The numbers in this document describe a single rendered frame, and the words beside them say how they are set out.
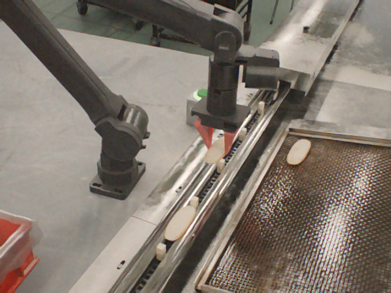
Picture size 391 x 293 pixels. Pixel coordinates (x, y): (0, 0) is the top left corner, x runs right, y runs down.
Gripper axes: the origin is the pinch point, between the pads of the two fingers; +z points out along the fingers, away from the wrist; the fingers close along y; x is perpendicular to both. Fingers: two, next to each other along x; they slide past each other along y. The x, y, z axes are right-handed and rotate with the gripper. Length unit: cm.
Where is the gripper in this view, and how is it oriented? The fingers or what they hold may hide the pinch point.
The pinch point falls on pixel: (218, 146)
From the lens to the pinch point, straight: 97.9
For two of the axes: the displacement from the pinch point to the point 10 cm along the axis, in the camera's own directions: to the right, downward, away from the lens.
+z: -0.3, 8.1, 5.9
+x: -4.2, 5.2, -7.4
